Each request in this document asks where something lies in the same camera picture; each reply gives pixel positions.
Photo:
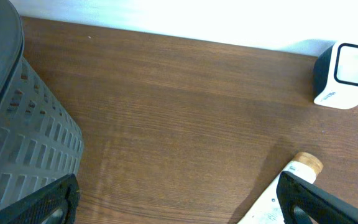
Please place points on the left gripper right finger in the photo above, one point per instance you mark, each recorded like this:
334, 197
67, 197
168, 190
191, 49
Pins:
303, 202

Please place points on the grey plastic mesh basket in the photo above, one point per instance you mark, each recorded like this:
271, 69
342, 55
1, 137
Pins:
39, 141

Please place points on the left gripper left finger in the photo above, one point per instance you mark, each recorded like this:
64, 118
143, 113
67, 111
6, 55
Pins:
55, 203

